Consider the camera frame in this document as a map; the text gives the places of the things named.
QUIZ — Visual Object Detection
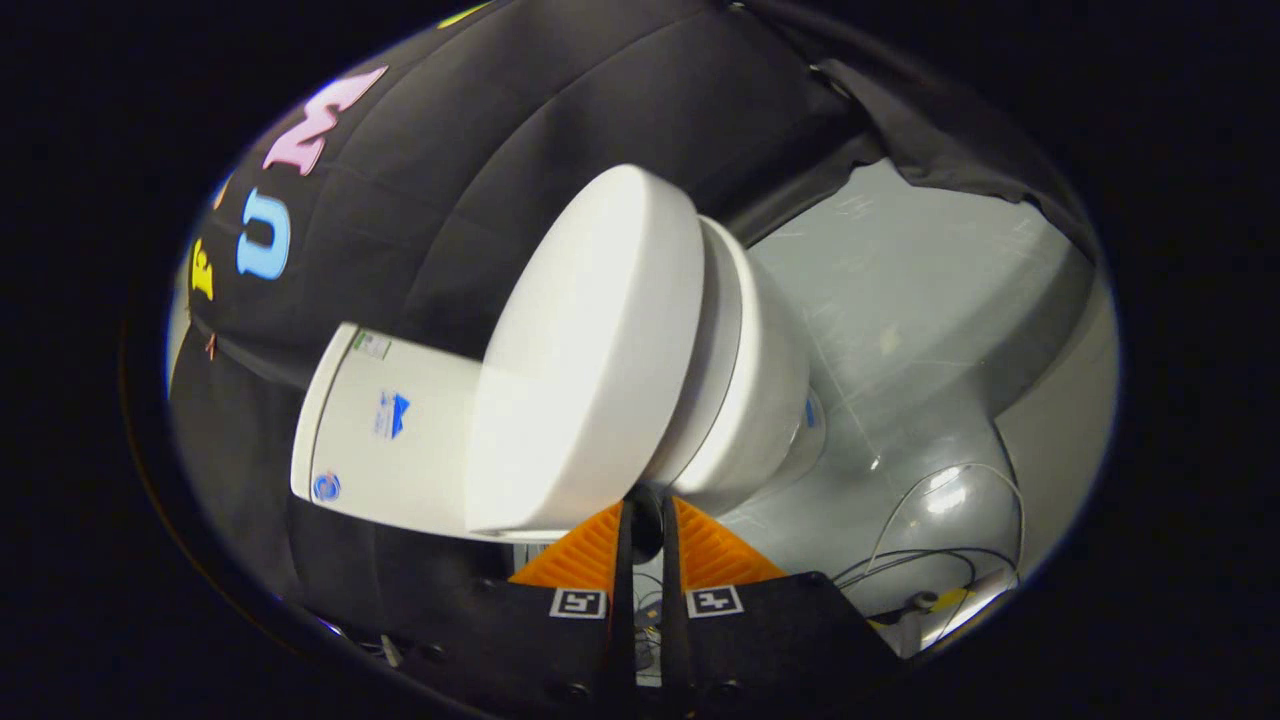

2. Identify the thin black cable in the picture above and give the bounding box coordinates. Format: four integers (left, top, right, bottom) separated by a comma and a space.
833, 546, 979, 619

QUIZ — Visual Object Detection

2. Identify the white toilet seat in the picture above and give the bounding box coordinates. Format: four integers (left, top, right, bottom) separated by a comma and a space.
645, 215, 747, 486

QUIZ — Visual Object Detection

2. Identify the black backdrop cloth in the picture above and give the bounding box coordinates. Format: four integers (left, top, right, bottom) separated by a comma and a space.
168, 0, 1101, 646

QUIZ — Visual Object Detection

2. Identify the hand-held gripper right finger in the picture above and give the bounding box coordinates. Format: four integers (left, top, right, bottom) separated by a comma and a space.
660, 495, 901, 716

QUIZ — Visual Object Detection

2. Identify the thin white cable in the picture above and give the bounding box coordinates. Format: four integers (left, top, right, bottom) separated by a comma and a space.
868, 462, 1027, 641

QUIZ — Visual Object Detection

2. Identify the white toilet lid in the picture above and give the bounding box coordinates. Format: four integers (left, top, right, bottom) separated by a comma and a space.
465, 163, 706, 537

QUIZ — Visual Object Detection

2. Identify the white ceramic toilet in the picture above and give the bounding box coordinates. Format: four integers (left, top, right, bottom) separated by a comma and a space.
290, 215, 829, 546

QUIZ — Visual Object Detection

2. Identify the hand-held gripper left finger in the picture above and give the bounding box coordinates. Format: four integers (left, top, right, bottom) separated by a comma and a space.
405, 498, 637, 716

